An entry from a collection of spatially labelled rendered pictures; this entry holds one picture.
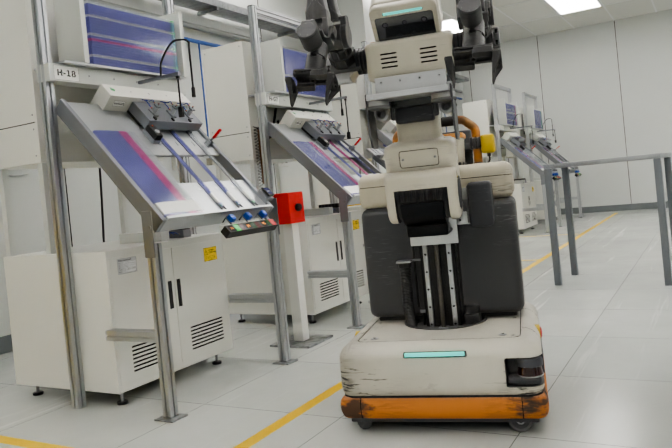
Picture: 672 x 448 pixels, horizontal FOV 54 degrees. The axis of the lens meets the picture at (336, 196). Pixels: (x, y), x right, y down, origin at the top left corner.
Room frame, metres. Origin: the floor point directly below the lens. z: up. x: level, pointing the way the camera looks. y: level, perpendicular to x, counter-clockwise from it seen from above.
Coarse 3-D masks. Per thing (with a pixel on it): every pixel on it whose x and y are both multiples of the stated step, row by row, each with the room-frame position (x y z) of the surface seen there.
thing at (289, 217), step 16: (288, 192) 3.34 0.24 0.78; (288, 208) 3.33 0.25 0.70; (288, 224) 3.38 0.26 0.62; (288, 240) 3.39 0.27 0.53; (288, 256) 3.39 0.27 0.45; (288, 272) 3.40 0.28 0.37; (304, 288) 3.42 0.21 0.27; (304, 304) 3.41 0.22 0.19; (304, 320) 3.40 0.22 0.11; (304, 336) 3.38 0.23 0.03; (320, 336) 3.45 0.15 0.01
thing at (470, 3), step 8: (464, 0) 1.67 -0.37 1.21; (472, 0) 1.66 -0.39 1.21; (488, 0) 1.76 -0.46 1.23; (464, 8) 1.66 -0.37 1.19; (472, 8) 1.65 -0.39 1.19; (480, 8) 1.66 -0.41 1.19; (488, 8) 1.74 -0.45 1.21; (464, 16) 1.67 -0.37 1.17; (472, 16) 1.66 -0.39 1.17; (480, 16) 1.68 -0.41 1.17; (488, 16) 1.77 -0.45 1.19; (464, 24) 1.70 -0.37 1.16; (472, 24) 1.69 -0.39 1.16
